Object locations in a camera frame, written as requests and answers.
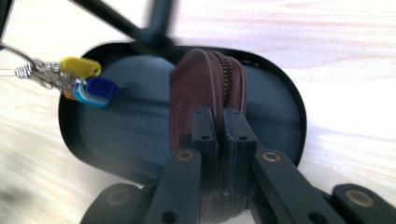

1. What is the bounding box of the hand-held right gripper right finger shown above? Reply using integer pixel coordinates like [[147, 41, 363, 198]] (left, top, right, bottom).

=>
[[222, 107, 263, 196]]

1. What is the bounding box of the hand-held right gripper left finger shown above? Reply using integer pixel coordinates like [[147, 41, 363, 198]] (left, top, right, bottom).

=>
[[180, 106, 219, 194]]

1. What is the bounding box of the brown leather zip pouch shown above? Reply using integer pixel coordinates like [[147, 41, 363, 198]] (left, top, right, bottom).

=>
[[169, 48, 250, 224]]

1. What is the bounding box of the black oval tray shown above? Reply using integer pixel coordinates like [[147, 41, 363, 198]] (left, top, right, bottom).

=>
[[58, 41, 308, 185]]

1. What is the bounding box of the yellow key tag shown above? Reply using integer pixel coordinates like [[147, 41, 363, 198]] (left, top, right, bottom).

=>
[[58, 56, 103, 79]]

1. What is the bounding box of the dark blue key tag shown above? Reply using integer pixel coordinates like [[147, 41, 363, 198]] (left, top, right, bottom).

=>
[[85, 77, 120, 102]]

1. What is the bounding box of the light blue key tag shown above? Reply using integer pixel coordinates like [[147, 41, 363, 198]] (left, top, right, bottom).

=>
[[71, 83, 110, 109]]

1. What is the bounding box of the black metal stand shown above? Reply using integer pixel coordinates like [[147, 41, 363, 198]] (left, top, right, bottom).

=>
[[69, 0, 185, 49]]

